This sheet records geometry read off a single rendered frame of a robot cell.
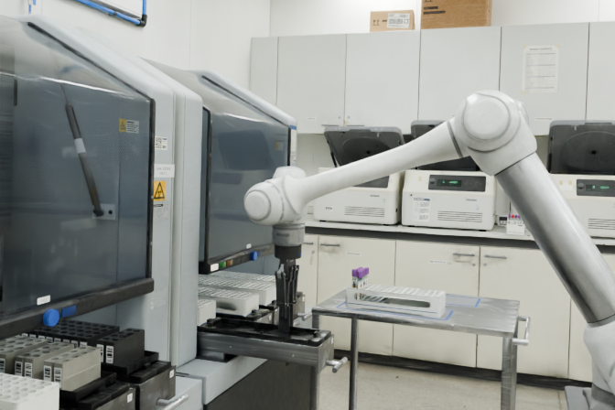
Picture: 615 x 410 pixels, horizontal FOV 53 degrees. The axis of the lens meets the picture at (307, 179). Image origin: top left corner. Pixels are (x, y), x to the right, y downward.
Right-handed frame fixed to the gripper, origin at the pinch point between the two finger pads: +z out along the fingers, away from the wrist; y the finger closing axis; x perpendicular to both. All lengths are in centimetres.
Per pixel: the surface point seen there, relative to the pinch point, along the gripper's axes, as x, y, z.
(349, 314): 11.7, -22.8, 3.1
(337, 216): -53, -225, -9
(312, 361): 11.8, 11.3, 7.3
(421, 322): 33.8, -22.0, 3.0
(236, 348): -9.5, 11.3, 6.7
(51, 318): -17, 71, -14
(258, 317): -12.0, -8.4, 3.2
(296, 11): -108, -288, -160
